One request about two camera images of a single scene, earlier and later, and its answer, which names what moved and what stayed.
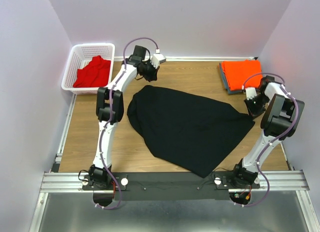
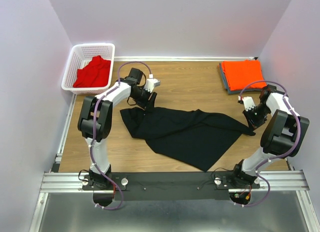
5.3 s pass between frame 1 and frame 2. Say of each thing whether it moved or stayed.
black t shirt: moved
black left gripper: moved
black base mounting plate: stayed
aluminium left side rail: stayed
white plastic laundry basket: stayed
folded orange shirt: stayed
